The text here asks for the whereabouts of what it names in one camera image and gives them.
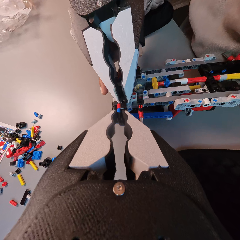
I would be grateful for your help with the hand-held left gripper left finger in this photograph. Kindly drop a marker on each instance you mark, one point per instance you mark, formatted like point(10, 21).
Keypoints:
point(90, 150)

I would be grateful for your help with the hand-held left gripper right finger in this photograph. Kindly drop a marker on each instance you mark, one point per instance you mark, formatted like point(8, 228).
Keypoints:
point(146, 150)

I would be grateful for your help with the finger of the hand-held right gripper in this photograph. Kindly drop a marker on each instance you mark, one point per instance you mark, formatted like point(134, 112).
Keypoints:
point(127, 46)
point(95, 50)

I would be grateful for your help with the lego car model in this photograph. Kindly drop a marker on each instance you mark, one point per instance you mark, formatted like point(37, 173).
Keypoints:
point(187, 93)

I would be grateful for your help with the pile of mixed lego pieces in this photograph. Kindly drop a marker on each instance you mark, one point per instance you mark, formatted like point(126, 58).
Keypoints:
point(28, 150)

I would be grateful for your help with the person's right hand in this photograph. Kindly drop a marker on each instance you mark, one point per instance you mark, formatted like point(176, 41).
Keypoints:
point(103, 88)

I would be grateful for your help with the clear plastic bag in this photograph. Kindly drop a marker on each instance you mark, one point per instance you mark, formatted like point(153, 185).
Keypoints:
point(11, 18)

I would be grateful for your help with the holographic sticker sheet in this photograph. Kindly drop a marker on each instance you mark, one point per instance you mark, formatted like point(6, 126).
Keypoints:
point(3, 148)

